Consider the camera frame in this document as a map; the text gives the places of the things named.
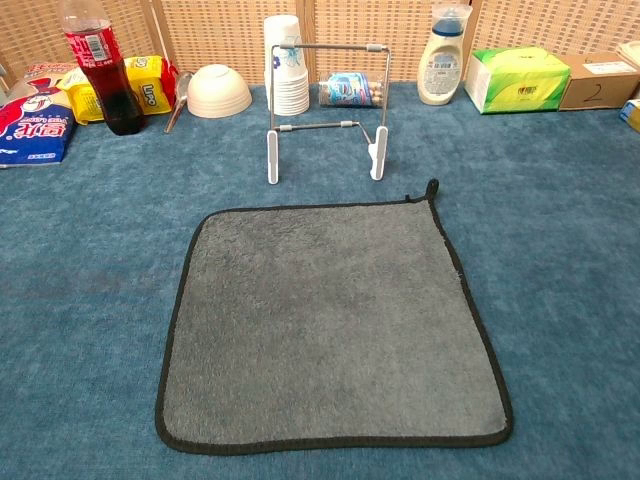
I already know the grey and blue cloth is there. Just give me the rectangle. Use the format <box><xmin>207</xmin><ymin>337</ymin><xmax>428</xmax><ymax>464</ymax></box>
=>
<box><xmin>154</xmin><ymin>178</ymin><xmax>515</xmax><ymax>455</ymax></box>

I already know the metal rack with white feet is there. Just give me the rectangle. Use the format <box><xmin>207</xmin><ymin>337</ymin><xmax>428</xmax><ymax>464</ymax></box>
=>
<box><xmin>266</xmin><ymin>42</ymin><xmax>391</xmax><ymax>186</ymax></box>

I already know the stack of white paper cups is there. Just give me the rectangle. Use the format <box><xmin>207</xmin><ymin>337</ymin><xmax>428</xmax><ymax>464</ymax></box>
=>
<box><xmin>263</xmin><ymin>14</ymin><xmax>311</xmax><ymax>117</ymax></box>

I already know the small blue packet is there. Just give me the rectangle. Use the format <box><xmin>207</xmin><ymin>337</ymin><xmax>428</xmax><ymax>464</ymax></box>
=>
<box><xmin>317</xmin><ymin>71</ymin><xmax>389</xmax><ymax>109</ymax></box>

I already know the cream upturned bowl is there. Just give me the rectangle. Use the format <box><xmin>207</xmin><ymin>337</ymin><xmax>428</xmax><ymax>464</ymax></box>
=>
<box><xmin>186</xmin><ymin>63</ymin><xmax>254</xmax><ymax>120</ymax></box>

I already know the metal spoon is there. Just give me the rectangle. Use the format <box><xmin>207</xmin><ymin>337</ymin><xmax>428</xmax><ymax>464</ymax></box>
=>
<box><xmin>163</xmin><ymin>70</ymin><xmax>195</xmax><ymax>135</ymax></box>

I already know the white lotion jar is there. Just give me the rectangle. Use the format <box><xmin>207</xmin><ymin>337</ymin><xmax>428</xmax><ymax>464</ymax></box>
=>
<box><xmin>416</xmin><ymin>2</ymin><xmax>474</xmax><ymax>107</ymax></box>

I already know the yellow Lipo snack bag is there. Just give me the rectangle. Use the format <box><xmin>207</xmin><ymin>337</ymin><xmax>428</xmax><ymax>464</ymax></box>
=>
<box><xmin>56</xmin><ymin>54</ymin><xmax>180</xmax><ymax>126</ymax></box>

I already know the woven bamboo folding screen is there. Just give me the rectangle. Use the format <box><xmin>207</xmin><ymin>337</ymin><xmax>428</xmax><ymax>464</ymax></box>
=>
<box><xmin>0</xmin><ymin>0</ymin><xmax>640</xmax><ymax>86</ymax></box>

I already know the blue carpet table cover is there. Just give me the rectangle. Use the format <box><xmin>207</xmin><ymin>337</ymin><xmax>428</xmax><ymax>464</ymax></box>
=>
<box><xmin>0</xmin><ymin>81</ymin><xmax>640</xmax><ymax>480</ymax></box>

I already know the cola bottle with red label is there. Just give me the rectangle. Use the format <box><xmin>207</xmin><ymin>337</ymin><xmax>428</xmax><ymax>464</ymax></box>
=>
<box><xmin>59</xmin><ymin>0</ymin><xmax>147</xmax><ymax>137</ymax></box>

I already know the green tissue box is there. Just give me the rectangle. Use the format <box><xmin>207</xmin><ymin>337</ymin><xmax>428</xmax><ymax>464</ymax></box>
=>
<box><xmin>463</xmin><ymin>46</ymin><xmax>572</xmax><ymax>115</ymax></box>

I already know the red white blue snack bag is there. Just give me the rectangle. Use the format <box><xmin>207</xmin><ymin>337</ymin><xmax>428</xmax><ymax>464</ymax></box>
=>
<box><xmin>0</xmin><ymin>61</ymin><xmax>81</xmax><ymax>169</ymax></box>

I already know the brown cardboard box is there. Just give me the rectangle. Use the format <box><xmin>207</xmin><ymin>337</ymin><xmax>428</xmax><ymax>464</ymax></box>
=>
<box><xmin>558</xmin><ymin>51</ymin><xmax>640</xmax><ymax>112</ymax></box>

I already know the orange and blue small box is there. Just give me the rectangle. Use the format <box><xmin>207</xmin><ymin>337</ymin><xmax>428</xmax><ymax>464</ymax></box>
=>
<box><xmin>618</xmin><ymin>98</ymin><xmax>640</xmax><ymax>134</ymax></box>

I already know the beige lidded food container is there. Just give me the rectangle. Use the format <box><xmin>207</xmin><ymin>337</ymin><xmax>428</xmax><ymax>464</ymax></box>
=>
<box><xmin>614</xmin><ymin>39</ymin><xmax>640</xmax><ymax>69</ymax></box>

